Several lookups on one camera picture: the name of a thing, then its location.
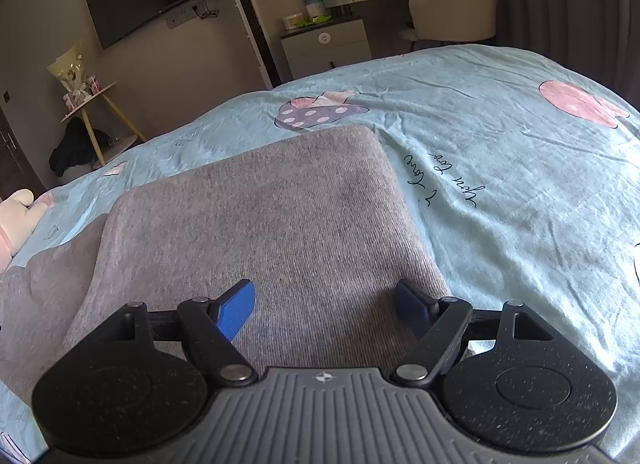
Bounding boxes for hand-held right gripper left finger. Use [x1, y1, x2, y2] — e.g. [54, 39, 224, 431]
[106, 279, 257, 388]

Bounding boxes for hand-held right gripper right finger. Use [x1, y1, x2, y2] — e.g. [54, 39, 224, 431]
[391, 279, 552, 388]

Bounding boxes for grey pants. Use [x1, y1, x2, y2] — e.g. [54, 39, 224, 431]
[0, 125, 454, 407]

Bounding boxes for light blue printed bed sheet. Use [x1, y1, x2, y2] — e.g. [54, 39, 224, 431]
[0, 44, 640, 464]

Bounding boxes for black cloth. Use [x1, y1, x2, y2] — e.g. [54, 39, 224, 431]
[48, 119, 114, 177]

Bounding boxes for round side table yellow legs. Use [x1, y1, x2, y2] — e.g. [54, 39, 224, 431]
[60, 88, 149, 168]

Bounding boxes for dark wooden door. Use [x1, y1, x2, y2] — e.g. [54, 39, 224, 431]
[0, 106, 47, 207]

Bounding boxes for white drawer cabinet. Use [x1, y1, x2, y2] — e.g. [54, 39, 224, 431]
[278, 17, 374, 80]

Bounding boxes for white tower appliance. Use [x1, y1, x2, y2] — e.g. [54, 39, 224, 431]
[221, 0, 282, 91]

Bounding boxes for wrapped flower bouquet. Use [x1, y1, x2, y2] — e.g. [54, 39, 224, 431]
[47, 41, 102, 110]

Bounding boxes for white shell-back chair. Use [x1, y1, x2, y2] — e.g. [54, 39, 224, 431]
[398, 0, 502, 53]

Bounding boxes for grey curtain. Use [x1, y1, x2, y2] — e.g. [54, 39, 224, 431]
[487, 0, 640, 112]

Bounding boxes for wall power outlet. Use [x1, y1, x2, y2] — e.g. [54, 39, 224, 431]
[166, 0, 207, 28]

